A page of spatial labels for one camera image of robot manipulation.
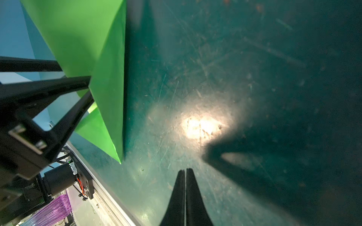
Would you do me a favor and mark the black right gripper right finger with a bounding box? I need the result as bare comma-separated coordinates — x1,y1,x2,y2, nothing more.
186,168,214,226

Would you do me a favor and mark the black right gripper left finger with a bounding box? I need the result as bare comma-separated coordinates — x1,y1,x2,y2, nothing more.
160,170,186,226

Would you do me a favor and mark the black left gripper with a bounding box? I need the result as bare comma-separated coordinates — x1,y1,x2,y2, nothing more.
1,75,93,186

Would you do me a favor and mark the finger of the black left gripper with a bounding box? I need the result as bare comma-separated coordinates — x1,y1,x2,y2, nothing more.
1,56,62,73

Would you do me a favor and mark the green square paper sheet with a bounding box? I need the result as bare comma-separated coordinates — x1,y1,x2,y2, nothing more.
22,1,126,163

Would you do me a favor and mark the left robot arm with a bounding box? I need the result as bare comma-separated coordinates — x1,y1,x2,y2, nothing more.
1,76,94,225

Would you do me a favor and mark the aluminium front rail base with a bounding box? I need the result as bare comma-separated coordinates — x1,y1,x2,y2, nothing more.
66,133,142,226

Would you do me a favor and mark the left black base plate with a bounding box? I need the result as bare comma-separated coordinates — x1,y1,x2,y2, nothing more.
64,146,95,201

